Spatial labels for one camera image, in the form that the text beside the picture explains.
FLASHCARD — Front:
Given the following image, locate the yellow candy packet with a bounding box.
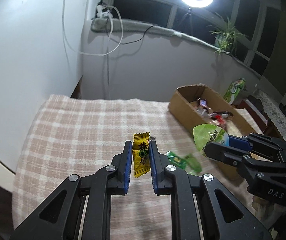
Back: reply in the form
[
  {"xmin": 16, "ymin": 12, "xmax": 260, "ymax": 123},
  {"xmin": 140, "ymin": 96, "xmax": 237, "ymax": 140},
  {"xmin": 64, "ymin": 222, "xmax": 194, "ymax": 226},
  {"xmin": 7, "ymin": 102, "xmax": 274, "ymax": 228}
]
[{"xmin": 132, "ymin": 132, "xmax": 150, "ymax": 178}]

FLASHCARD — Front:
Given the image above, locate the green jelly cup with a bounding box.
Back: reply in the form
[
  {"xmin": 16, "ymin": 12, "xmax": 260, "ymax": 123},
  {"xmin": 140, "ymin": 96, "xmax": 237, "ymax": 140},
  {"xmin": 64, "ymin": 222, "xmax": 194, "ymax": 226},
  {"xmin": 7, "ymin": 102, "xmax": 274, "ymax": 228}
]
[{"xmin": 192, "ymin": 124, "xmax": 229, "ymax": 156}]

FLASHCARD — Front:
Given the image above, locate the dark chocolate bar wrapper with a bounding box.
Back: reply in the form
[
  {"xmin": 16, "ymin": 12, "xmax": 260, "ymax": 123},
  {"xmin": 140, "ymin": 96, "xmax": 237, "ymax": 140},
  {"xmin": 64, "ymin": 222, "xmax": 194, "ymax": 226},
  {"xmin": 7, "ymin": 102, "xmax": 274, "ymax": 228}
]
[{"xmin": 197, "ymin": 98, "xmax": 208, "ymax": 108}]

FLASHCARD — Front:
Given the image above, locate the green candy wrapper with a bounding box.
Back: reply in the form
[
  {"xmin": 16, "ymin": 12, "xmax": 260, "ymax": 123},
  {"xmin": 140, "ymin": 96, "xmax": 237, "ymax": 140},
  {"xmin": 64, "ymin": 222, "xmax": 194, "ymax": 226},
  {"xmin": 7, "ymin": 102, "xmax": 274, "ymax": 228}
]
[{"xmin": 166, "ymin": 151, "xmax": 202, "ymax": 176}]

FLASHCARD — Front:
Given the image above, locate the long brown candy bar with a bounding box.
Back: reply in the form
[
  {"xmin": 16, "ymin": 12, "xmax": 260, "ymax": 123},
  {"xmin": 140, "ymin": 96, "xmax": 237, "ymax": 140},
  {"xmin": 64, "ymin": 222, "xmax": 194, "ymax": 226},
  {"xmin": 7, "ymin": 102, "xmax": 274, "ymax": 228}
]
[{"xmin": 211, "ymin": 111, "xmax": 233, "ymax": 119}]

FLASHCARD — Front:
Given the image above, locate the green white carton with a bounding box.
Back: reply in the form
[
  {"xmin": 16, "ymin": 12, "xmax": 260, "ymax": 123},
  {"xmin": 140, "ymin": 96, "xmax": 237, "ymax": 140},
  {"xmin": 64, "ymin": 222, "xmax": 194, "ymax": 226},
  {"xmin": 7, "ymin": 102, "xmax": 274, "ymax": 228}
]
[{"xmin": 223, "ymin": 78, "xmax": 246, "ymax": 105}]

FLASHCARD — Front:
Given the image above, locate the brown cardboard box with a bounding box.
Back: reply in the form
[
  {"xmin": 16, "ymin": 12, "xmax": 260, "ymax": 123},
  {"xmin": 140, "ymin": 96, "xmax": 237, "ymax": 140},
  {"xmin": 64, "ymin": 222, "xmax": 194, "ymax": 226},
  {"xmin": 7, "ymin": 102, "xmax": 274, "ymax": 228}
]
[{"xmin": 168, "ymin": 83, "xmax": 263, "ymax": 181}]

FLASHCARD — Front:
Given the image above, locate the plaid beige table cloth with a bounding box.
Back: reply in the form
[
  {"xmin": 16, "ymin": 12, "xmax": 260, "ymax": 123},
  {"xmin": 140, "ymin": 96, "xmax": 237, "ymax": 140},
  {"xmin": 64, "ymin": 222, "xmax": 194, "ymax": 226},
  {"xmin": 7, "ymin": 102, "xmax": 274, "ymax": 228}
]
[{"xmin": 12, "ymin": 95, "xmax": 252, "ymax": 239}]

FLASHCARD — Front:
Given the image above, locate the potted spider plant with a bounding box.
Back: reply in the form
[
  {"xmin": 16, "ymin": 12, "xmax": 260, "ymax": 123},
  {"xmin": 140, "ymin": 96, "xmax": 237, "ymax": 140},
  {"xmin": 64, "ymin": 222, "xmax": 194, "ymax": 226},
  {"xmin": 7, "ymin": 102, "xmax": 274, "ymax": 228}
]
[{"xmin": 209, "ymin": 12, "xmax": 248, "ymax": 55}]

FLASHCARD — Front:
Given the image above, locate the black tripod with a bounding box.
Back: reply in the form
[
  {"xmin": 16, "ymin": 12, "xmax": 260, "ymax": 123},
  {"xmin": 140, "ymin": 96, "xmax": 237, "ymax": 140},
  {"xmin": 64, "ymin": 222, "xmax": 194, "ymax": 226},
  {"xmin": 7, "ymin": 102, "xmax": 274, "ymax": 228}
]
[{"xmin": 177, "ymin": 7, "xmax": 193, "ymax": 33}]

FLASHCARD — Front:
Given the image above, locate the white power strip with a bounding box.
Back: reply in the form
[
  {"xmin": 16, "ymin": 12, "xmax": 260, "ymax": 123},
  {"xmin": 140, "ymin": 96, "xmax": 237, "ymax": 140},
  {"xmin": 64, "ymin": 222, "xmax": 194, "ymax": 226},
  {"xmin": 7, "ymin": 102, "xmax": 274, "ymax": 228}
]
[{"xmin": 96, "ymin": 2, "xmax": 113, "ymax": 18}]

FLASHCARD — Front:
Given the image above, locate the white cabinet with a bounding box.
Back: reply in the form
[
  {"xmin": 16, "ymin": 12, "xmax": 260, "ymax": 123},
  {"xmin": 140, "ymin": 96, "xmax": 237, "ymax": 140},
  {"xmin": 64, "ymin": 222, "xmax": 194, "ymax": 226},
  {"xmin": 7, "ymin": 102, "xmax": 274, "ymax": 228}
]
[{"xmin": 0, "ymin": 0, "xmax": 100, "ymax": 171}]

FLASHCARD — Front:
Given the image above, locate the black power cable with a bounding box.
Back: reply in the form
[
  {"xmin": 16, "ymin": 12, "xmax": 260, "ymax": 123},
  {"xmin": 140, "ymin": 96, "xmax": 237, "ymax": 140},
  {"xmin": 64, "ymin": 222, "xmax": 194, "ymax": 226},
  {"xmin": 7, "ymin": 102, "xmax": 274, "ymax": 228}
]
[{"xmin": 108, "ymin": 24, "xmax": 156, "ymax": 46}]

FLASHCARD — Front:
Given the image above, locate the white charging cable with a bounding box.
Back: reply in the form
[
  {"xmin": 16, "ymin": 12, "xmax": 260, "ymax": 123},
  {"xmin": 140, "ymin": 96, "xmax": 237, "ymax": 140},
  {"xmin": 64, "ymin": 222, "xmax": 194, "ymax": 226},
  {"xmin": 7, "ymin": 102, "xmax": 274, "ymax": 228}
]
[{"xmin": 62, "ymin": 0, "xmax": 124, "ymax": 57}]

